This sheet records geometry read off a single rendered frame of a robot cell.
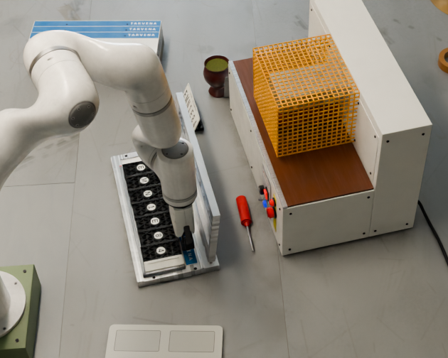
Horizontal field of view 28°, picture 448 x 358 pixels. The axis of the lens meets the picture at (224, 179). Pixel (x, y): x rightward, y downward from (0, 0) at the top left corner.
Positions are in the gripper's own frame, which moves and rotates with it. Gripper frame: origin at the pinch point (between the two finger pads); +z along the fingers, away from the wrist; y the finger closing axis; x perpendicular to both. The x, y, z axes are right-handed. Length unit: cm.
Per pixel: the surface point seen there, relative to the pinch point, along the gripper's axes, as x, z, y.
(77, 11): -15, 4, -105
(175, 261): -4.0, 1.2, 6.7
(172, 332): -8.5, 3.3, 25.2
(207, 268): 3.4, 2.7, 9.8
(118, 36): -4, -5, -77
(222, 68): 22, -6, -53
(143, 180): -7.0, 1.0, -22.2
